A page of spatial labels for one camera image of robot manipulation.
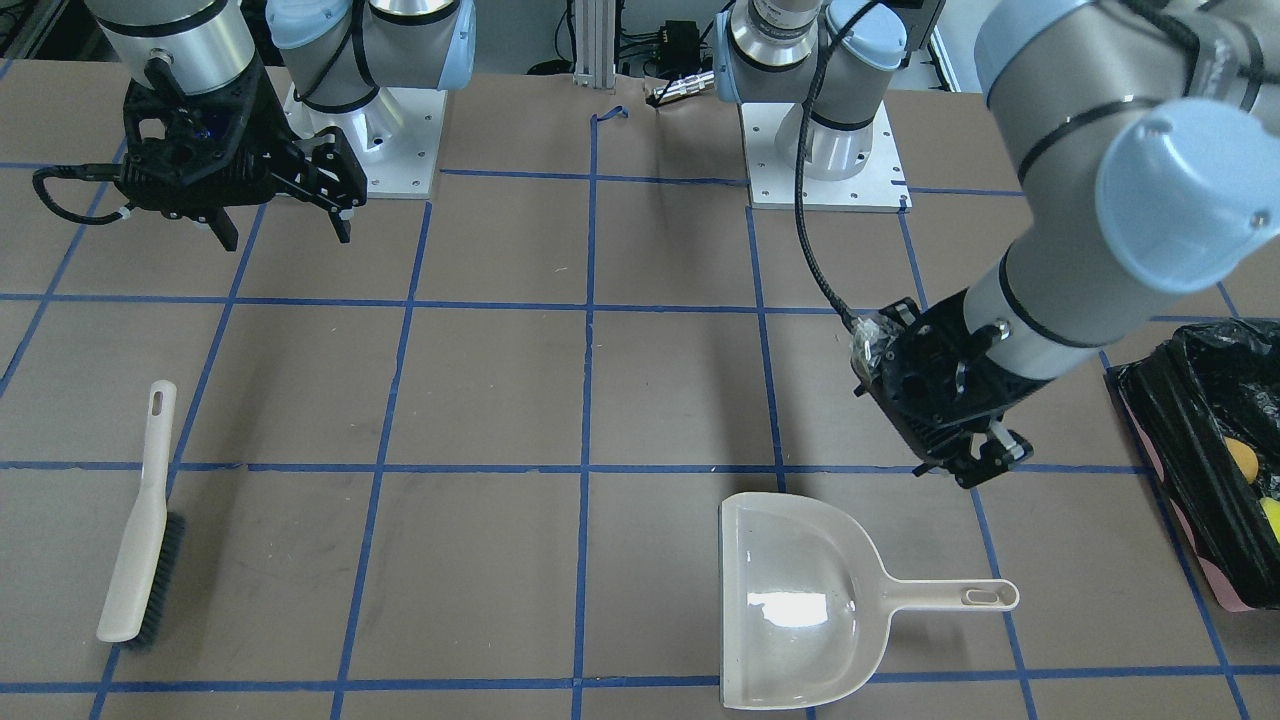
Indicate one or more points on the yellow green sponge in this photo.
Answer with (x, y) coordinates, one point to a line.
(1270, 508)

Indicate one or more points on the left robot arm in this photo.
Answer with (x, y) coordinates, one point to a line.
(1143, 135)

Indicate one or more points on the brown toy potato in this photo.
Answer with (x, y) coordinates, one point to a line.
(1245, 458)

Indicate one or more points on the white hand brush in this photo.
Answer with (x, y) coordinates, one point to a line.
(144, 565)

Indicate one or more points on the aluminium frame post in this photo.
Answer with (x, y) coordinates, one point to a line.
(594, 33)

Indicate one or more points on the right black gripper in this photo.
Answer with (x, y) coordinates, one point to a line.
(262, 122)

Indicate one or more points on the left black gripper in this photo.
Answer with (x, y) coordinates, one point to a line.
(1012, 392)

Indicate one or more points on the beige plastic dustpan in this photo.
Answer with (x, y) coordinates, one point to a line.
(806, 604)

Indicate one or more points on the black lined trash bin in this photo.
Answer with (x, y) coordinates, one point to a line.
(1207, 382)

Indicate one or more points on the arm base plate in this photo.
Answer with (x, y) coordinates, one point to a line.
(857, 170)
(396, 138)

